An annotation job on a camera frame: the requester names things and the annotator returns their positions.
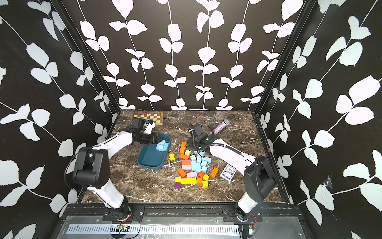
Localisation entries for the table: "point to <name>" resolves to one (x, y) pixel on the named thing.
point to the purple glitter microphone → (221, 126)
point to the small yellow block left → (171, 156)
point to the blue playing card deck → (228, 173)
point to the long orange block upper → (183, 148)
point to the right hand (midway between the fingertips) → (187, 142)
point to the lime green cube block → (188, 153)
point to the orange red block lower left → (181, 173)
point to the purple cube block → (178, 185)
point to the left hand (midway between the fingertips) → (159, 137)
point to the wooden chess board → (156, 117)
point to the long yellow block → (188, 181)
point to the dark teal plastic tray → (149, 157)
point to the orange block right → (214, 172)
